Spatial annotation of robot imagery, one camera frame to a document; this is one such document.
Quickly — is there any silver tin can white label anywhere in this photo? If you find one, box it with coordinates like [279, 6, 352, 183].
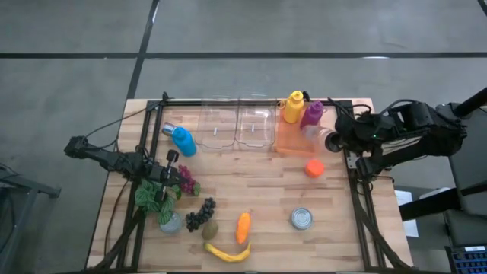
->
[290, 206, 314, 231]

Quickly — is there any blue plastic bottle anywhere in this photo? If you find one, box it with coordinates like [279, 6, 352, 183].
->
[171, 126, 199, 158]

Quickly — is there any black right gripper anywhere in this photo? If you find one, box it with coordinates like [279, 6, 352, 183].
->
[333, 112, 384, 154]

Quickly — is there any white paper sheet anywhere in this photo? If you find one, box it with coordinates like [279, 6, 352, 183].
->
[393, 189, 420, 239]

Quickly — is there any dark toy grape bunch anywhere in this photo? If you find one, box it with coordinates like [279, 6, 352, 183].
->
[184, 196, 218, 234]

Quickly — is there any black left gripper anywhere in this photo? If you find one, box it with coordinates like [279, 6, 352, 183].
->
[146, 148, 190, 203]

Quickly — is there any black equipment stand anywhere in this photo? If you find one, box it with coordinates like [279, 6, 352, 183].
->
[395, 86, 487, 248]

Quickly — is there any grey metal table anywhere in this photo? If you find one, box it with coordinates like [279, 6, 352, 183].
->
[0, 166, 62, 274]

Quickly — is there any green striped leafy plant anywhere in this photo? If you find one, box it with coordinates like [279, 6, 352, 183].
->
[133, 177, 183, 226]

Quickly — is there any red toy grape bunch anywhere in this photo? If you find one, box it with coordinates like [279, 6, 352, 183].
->
[177, 164, 202, 197]

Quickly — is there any clear bottle black cap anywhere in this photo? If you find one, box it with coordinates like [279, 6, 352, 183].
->
[301, 125, 343, 155]

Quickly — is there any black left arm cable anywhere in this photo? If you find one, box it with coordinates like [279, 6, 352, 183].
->
[84, 91, 170, 153]

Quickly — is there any orange toy fruit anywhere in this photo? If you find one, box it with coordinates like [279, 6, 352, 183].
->
[304, 159, 326, 179]

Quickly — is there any yellow toy banana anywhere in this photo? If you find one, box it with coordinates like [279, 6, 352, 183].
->
[202, 240, 253, 264]

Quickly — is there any yellow plastic bottle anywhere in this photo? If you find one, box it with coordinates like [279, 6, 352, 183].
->
[282, 90, 306, 125]

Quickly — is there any orange translucent plastic bin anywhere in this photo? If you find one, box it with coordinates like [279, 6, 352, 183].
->
[275, 100, 323, 158]

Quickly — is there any purple plastic bottle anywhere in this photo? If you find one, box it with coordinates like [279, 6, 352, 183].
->
[298, 100, 326, 130]

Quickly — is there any brown toy kiwi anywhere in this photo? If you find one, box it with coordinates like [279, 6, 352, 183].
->
[200, 219, 220, 241]

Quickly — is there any black table frame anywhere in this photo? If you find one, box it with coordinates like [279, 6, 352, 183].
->
[86, 90, 415, 274]

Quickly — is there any orange toy mango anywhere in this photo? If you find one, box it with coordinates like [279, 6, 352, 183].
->
[235, 210, 253, 245]

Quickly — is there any clear plastic bin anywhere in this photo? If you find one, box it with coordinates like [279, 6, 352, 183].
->
[194, 94, 240, 152]
[234, 94, 278, 152]

